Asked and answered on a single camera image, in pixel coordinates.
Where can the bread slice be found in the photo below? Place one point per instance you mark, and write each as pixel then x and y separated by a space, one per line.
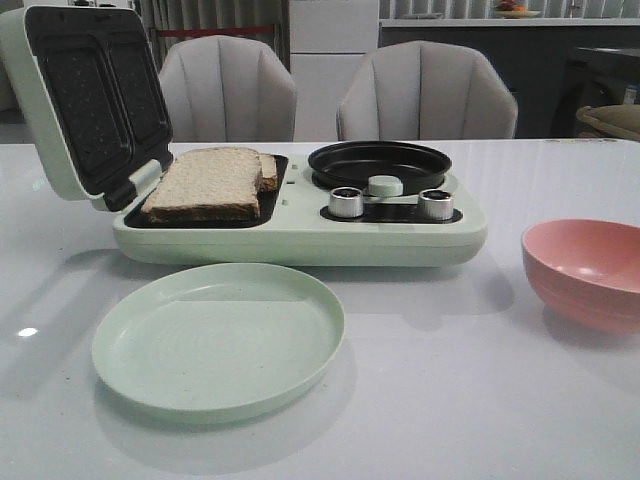
pixel 218 183
pixel 269 172

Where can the green breakfast maker lid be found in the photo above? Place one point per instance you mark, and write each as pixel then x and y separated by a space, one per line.
pixel 87 85

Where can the pink bowl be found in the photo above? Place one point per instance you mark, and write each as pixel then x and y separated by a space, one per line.
pixel 586 270

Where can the green breakfast maker base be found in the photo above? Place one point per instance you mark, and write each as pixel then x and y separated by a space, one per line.
pixel 296 229

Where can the left silver knob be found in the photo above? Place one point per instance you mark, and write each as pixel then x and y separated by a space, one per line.
pixel 346 202

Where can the silver knob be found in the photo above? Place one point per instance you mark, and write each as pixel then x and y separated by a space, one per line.
pixel 435 204
pixel 346 202

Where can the right silver knob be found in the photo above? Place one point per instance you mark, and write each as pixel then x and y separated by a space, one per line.
pixel 435 204

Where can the black frying pan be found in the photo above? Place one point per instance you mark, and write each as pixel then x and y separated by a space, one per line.
pixel 352 163

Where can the green round plate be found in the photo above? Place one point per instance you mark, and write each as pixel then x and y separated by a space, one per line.
pixel 219 343

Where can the right grey chair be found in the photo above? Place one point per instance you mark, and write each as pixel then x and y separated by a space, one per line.
pixel 423 90

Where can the grey chair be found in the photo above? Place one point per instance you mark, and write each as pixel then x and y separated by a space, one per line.
pixel 228 89
pixel 423 90

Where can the left grey chair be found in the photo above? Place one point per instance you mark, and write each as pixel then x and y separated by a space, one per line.
pixel 228 89

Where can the white refrigerator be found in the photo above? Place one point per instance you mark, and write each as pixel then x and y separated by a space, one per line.
pixel 327 40

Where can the red barrier belt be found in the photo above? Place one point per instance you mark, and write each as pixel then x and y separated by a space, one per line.
pixel 215 31

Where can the grey curtain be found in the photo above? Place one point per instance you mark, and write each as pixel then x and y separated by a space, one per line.
pixel 266 21

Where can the dark counter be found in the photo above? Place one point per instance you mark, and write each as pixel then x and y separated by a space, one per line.
pixel 552 66

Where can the fruit plate on counter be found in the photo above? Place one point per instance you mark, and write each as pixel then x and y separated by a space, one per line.
pixel 510 9

